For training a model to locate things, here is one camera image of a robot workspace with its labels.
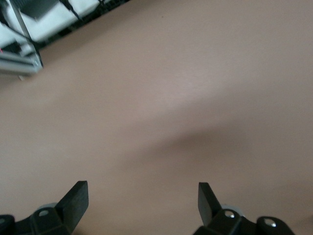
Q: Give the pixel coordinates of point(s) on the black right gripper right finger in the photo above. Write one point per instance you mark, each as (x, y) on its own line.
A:
(207, 205)

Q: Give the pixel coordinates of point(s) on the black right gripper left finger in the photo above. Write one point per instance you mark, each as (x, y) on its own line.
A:
(71, 205)

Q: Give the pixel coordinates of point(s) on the aluminium camera post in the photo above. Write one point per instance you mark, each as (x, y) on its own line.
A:
(22, 64)

